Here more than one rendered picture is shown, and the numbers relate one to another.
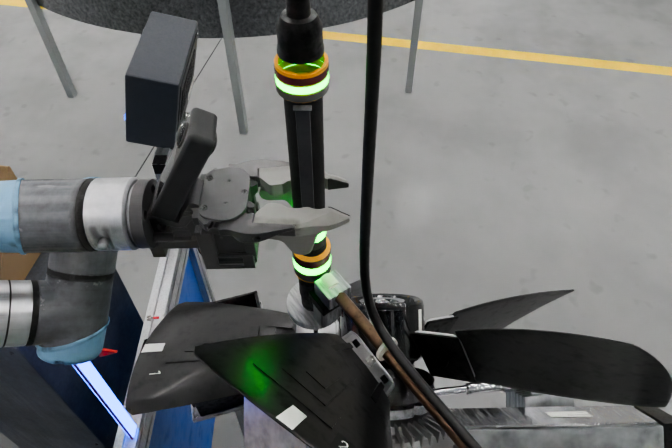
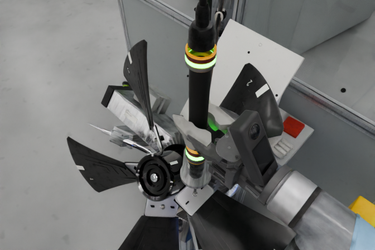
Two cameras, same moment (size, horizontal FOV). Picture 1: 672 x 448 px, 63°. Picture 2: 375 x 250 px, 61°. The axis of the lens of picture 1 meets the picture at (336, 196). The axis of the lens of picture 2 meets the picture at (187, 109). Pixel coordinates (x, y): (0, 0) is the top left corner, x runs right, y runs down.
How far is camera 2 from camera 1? 68 cm
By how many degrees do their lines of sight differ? 75
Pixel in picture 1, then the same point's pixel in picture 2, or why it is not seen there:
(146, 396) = (287, 239)
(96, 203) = (307, 183)
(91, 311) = not seen: hidden behind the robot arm
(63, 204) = (327, 197)
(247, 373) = (267, 113)
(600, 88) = not seen: outside the picture
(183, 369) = (261, 240)
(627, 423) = (122, 97)
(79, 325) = not seen: hidden behind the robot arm
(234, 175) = (223, 148)
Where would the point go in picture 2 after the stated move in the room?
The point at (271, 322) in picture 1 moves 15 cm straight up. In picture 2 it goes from (203, 226) to (206, 200)
